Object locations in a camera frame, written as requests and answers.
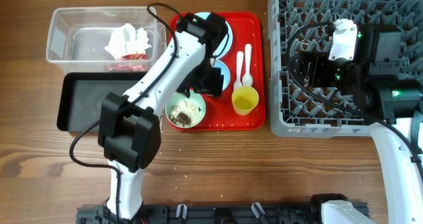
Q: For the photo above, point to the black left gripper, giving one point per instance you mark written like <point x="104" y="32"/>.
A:
<point x="214" y="85"/>

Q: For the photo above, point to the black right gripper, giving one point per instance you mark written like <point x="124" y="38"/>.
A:
<point x="307" y="60"/>

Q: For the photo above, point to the green bowl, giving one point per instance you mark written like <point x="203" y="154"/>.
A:
<point x="177" y="96"/>

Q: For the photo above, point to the yellow plastic cup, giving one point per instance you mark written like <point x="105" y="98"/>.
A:
<point x="244" y="100"/>

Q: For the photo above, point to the red snack wrapper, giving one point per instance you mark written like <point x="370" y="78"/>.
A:
<point x="130" y="62"/>

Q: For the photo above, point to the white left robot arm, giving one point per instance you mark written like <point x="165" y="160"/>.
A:
<point x="129" y="132"/>

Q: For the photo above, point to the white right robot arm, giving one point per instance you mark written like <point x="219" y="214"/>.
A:
<point x="363" y="62"/>

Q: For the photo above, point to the grey dishwasher rack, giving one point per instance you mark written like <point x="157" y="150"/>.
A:
<point x="292" y="112"/>

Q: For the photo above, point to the clear plastic waste bin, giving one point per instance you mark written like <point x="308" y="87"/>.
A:
<point x="77" y="36"/>

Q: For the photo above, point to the black food waste tray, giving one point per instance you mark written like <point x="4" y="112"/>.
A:
<point x="82" y="95"/>

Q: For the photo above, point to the light blue plate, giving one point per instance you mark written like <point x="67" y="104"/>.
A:
<point x="226" y="43"/>

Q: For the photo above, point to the light blue bowl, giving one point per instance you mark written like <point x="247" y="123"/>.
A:
<point x="225" y="72"/>

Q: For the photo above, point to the white plastic fork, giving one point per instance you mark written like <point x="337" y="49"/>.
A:
<point x="239" y="64"/>

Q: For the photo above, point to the white plastic spoon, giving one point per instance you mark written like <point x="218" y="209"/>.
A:
<point x="247" y="79"/>

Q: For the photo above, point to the red serving tray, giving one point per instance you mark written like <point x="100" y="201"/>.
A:
<point x="220" y="114"/>

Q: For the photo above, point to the crumpled white tissue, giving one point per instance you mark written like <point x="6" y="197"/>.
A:
<point x="127" y="40"/>

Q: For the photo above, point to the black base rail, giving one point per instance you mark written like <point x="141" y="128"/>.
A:
<point x="283" y="213"/>

